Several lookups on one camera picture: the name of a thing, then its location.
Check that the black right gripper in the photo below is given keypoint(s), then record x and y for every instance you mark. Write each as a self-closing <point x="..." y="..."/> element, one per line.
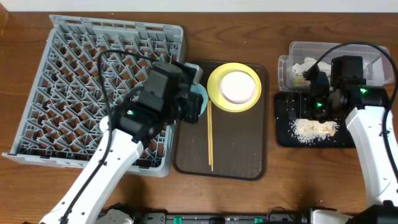
<point x="295" y="101"/>

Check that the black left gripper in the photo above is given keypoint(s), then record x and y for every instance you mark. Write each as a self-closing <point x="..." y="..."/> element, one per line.
<point x="193" y="107"/>

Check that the light blue bowl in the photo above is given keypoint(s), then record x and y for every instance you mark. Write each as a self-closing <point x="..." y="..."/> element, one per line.
<point x="200" y="89"/>

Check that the white paper napkin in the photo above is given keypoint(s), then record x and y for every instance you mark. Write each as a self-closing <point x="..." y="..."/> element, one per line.
<point x="299" y="69"/>

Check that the yellow round plate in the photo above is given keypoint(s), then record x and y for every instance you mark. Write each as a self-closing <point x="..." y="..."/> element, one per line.
<point x="213" y="87"/>

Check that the pink white bowl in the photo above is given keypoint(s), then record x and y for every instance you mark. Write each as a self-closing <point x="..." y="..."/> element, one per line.
<point x="237" y="87"/>

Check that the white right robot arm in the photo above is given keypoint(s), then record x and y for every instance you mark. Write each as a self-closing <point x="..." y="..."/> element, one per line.
<point x="366" y="111"/>

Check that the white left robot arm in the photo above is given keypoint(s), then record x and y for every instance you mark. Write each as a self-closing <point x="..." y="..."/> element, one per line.
<point x="127" y="130"/>

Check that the black waste tray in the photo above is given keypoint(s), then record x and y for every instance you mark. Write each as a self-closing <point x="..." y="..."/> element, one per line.
<point x="287" y="138"/>

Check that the pile of rice waste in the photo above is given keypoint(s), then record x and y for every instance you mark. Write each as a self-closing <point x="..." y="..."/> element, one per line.
<point x="308" y="131"/>

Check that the green snack wrapper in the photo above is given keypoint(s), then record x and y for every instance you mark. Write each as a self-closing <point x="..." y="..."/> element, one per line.
<point x="301" y="83"/>

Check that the wooden chopstick left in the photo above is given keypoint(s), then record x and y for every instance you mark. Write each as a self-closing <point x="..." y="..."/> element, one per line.
<point x="209" y="131"/>

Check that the dark brown serving tray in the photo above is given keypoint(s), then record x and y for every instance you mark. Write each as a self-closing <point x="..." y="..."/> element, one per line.
<point x="239" y="140"/>

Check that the clear plastic bin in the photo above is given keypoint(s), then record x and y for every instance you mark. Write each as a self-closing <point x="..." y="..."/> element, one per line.
<point x="377" y="69"/>

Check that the grey plastic dish rack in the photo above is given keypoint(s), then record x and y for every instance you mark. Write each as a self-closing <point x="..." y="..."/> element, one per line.
<point x="86" y="60"/>

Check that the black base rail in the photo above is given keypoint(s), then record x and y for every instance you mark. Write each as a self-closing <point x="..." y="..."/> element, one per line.
<point x="122" y="214"/>

